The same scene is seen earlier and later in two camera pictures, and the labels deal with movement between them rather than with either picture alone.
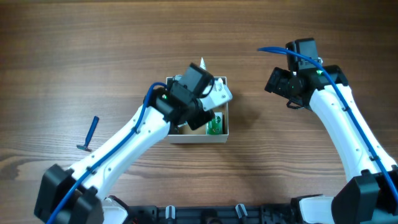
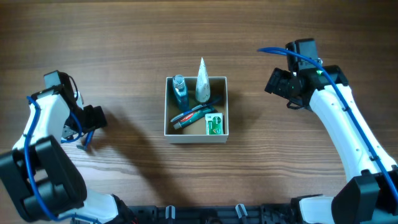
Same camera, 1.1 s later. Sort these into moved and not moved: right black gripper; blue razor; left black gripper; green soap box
Moved: left black gripper
Not moved: blue razor; right black gripper; green soap box
